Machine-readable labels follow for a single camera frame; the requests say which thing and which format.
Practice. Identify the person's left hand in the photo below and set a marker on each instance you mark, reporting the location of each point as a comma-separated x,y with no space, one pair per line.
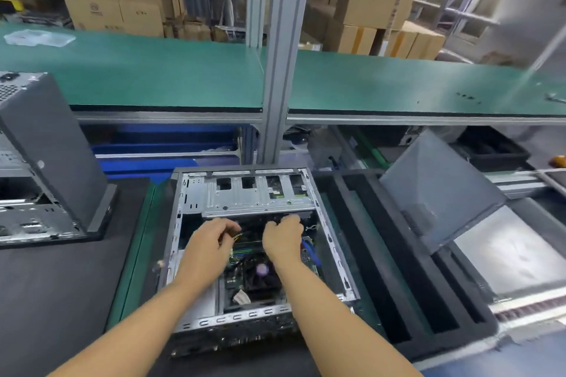
208,250

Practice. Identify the person's right hand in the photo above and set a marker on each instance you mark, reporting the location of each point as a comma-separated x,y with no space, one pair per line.
285,240

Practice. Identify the black CPU fan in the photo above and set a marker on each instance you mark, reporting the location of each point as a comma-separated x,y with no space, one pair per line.
263,279

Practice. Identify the green motherboard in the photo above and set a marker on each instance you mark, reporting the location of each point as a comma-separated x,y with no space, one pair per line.
243,288

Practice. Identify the dark grey computer case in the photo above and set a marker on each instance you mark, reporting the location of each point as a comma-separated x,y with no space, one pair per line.
256,191

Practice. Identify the grey case side panel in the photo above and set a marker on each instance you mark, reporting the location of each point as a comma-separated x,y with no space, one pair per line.
438,187

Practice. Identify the silver computer case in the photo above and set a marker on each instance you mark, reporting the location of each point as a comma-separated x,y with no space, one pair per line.
53,151

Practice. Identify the person's left forearm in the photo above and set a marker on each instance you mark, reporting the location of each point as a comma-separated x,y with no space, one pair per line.
133,328

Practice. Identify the person's right forearm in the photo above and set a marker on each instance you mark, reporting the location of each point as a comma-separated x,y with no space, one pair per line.
345,328

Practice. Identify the silver power supply unit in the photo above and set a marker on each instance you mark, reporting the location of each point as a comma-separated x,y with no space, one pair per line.
202,302

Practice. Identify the black divided foam tray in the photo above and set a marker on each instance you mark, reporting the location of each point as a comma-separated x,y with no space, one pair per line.
389,257

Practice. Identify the blue plastic crate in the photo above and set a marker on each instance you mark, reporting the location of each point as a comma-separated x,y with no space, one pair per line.
168,147

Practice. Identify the long green workbench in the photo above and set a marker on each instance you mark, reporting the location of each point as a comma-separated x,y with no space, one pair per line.
159,67

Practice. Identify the grey metal conveyor plate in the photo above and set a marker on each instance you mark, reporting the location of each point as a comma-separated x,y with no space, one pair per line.
513,248

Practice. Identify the plain brown cardboard box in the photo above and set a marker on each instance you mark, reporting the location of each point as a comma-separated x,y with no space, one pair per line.
146,6

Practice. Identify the brown cardboard box black print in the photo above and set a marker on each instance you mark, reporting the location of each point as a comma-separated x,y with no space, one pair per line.
93,10

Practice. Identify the clear plastic bag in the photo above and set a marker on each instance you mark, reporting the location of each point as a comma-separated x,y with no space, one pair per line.
40,36

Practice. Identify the yellow push button box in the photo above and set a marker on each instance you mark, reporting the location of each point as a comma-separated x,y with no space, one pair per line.
559,160

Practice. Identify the thick aluminium frame post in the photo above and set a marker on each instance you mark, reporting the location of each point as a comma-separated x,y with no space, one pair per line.
283,45

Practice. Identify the aluminium conveyor frame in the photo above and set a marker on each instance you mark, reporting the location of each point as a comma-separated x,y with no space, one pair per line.
531,306

